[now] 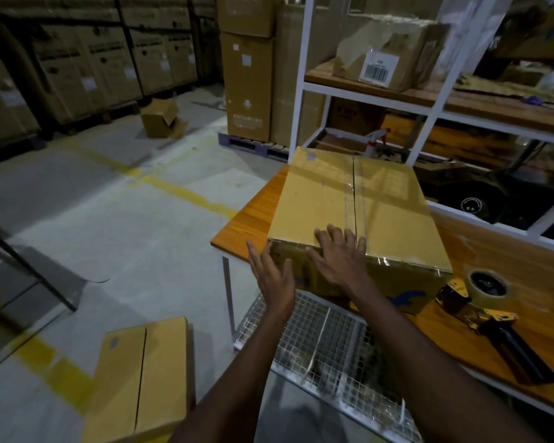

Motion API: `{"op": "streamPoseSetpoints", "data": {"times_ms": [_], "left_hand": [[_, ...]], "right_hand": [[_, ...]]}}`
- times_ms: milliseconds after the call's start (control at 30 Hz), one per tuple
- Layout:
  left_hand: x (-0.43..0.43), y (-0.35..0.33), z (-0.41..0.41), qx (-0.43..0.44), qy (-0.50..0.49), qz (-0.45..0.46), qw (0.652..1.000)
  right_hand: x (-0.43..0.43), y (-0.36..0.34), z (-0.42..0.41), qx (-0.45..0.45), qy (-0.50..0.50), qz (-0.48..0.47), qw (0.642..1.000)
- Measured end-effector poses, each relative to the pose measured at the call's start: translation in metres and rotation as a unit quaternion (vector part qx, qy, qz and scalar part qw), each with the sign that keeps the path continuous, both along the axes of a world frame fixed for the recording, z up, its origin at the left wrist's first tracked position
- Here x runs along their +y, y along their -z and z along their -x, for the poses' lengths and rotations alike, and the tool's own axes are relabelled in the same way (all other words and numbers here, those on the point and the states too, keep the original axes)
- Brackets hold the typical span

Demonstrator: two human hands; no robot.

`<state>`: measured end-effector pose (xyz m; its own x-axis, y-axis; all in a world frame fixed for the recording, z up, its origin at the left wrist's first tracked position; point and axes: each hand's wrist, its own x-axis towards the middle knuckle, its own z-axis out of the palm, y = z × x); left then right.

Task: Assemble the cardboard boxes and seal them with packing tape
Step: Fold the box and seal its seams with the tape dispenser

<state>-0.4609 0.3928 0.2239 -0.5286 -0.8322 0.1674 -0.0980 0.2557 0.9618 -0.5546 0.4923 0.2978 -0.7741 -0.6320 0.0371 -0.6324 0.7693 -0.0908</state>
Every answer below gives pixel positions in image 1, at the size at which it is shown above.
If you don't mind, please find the taped box with barcode label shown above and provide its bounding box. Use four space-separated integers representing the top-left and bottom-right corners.
332 15 451 93

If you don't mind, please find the white spray bottle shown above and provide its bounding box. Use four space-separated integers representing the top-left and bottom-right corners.
362 127 392 158

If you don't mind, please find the wall of stacked cartons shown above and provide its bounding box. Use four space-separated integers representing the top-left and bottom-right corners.
0 0 222 151

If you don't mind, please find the person's right forearm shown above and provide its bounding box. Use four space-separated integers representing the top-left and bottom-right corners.
350 290 545 443

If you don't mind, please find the flattened cardboard sheet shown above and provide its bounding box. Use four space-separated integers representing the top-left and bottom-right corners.
454 76 554 106

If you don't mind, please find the tall plain cardboard box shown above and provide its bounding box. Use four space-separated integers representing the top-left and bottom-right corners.
270 4 342 148

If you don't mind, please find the white metal shelf frame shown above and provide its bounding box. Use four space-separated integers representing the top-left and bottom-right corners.
288 0 554 257

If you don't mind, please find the white wire mesh shelf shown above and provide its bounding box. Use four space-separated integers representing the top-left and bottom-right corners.
233 290 424 443

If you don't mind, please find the yellow black tape dispenser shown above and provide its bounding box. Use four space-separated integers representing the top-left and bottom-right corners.
435 277 554 387

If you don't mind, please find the person's left forearm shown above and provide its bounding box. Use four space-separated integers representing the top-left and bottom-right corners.
168 308 296 443

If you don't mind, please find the yellow cardboard box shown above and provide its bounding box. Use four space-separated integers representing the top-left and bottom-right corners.
267 146 454 315
81 316 189 443

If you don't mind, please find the wide brown cardboard box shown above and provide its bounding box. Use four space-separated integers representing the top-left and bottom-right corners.
215 0 278 38

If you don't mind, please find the dark-legged table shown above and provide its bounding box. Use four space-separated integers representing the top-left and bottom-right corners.
0 215 89 379

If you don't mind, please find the black round-logo device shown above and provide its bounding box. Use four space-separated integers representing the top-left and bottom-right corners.
443 182 507 225

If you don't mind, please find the person's left hand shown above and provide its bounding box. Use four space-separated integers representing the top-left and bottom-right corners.
245 239 297 319

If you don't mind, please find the person's right hand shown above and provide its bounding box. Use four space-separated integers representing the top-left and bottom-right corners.
304 224 375 300

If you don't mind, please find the printed brown cardboard box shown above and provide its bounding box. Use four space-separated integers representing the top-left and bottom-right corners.
327 97 387 137

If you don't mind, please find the orange wooden table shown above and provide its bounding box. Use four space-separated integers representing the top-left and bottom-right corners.
211 164 554 416

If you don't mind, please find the tall labelled cardboard box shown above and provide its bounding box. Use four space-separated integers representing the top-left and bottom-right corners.
219 31 276 143

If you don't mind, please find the wooden shelf board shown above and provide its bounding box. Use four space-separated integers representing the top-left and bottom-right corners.
304 59 554 137

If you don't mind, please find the blue pallet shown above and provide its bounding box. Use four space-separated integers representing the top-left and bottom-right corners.
217 132 291 163

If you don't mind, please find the small box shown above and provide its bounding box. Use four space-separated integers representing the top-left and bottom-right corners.
140 98 189 140

